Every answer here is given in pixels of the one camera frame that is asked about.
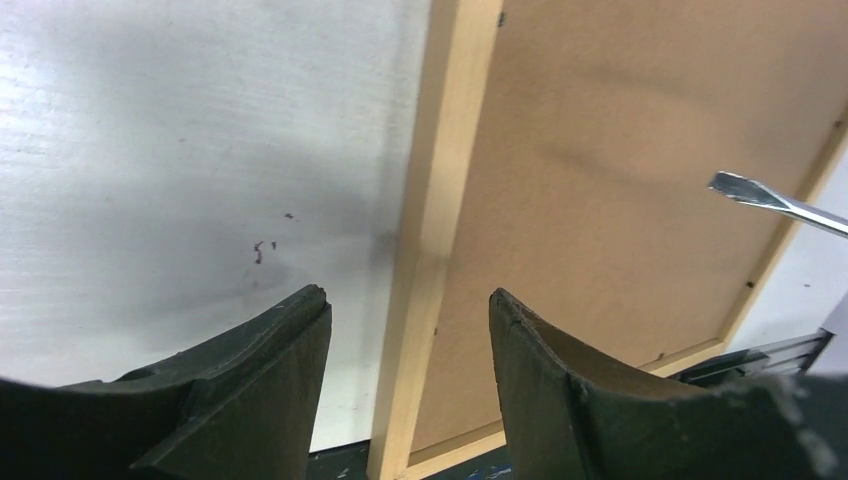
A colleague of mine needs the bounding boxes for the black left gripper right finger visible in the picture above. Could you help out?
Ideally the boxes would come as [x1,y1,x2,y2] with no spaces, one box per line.
[489,289,847,479]

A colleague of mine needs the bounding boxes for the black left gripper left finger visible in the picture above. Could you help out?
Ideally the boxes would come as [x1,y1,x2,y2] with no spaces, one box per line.
[1,285,332,479]

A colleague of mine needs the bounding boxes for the wooden picture frame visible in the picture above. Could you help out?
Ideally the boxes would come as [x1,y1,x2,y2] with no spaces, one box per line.
[367,1,847,479]

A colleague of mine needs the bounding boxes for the blue red screwdriver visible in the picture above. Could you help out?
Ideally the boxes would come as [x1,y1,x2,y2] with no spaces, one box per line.
[708,171,847,238]

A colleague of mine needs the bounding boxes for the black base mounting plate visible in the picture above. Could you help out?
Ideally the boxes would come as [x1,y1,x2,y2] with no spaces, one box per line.
[306,328,833,480]

